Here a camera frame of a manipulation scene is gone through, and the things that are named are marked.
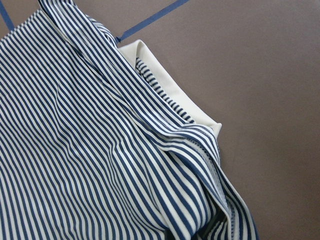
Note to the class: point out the striped polo shirt white collar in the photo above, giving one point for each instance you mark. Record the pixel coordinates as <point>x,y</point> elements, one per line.
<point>98,142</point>

